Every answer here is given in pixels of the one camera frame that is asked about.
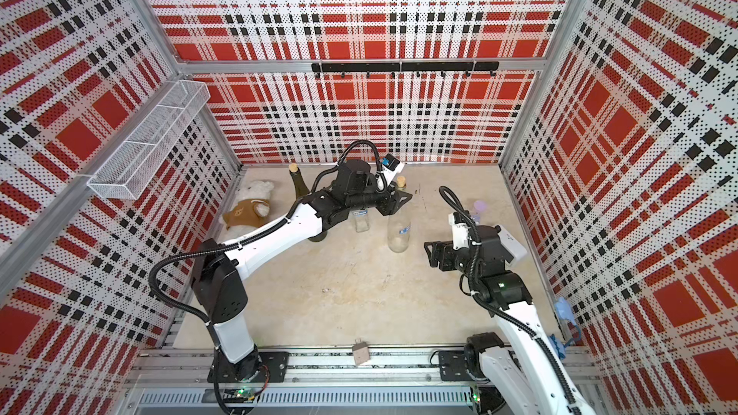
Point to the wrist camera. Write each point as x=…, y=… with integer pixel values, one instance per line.
x=391, y=167
x=460, y=231

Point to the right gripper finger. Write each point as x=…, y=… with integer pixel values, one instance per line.
x=442, y=261
x=437, y=248

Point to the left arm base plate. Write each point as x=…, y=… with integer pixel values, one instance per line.
x=258, y=366

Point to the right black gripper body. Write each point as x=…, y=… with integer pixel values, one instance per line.
x=462, y=261

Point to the small clear black-capped bottle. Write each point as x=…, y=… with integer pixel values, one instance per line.
x=361, y=220

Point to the black wall hook rail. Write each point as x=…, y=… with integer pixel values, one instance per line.
x=406, y=66

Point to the dark green wine bottle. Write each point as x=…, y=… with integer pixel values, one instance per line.
x=301, y=190

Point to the small beige plug adapter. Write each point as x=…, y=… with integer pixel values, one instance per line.
x=361, y=353

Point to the blue cloth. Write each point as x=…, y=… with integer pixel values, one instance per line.
x=570, y=328

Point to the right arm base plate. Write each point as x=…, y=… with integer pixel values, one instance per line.
x=460, y=366

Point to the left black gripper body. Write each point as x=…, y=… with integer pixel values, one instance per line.
x=371, y=197

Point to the white rectangular device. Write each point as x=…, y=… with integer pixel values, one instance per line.
x=514, y=250

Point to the white wire mesh basket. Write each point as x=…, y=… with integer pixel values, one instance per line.
x=132, y=166

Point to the white teddy bear brown shirt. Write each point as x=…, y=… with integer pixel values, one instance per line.
x=252, y=205

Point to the purple sand timer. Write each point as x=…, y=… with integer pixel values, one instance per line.
x=479, y=208

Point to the tall clear corked bottle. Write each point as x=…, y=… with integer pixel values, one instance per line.
x=399, y=224

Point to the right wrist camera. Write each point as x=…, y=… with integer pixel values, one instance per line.
x=460, y=231

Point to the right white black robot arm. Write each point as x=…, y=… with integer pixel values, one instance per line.
x=519, y=361

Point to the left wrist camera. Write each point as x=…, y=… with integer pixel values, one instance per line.
x=391, y=167

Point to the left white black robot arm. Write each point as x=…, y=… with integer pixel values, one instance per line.
x=219, y=273

